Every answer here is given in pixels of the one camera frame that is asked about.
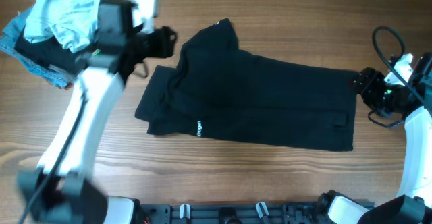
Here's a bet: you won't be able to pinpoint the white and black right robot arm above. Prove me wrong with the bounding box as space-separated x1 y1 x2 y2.
313 53 431 223

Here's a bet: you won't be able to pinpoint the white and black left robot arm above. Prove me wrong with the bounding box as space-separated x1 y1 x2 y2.
18 0 177 223

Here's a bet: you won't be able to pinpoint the folded black garment in stack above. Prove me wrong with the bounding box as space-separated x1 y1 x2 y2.
15 25 96 74

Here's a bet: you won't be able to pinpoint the folded blue denim jeans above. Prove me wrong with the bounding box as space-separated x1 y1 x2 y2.
1 7 70 88

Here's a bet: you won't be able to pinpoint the light blue crumpled garment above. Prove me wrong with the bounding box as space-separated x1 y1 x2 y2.
24 0 102 53

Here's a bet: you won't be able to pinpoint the black t-shirt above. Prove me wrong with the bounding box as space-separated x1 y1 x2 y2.
135 19 356 152

